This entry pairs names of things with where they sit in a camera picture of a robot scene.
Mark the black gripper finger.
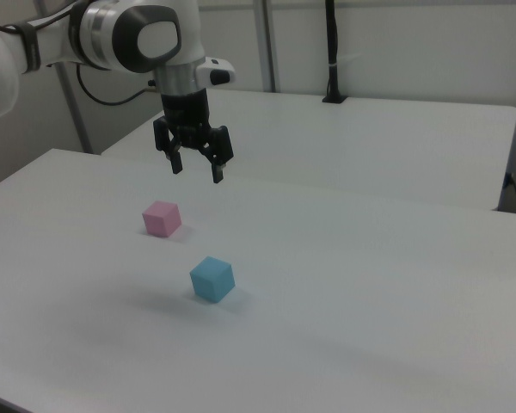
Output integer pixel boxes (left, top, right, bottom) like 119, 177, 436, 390
201, 125, 235, 186
152, 117, 185, 176

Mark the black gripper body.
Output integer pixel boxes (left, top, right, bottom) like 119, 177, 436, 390
160, 88, 219, 152

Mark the blue cube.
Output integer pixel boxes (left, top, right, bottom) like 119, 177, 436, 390
189, 256, 236, 305

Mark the pink cube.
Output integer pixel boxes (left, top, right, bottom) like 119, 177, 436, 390
141, 200, 183, 239

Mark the white side table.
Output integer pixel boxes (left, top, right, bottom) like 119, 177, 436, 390
99, 88, 516, 213

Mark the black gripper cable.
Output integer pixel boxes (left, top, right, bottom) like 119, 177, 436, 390
75, 63, 163, 107

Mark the black velcro strap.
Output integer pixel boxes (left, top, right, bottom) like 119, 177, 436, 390
15, 22, 43, 75

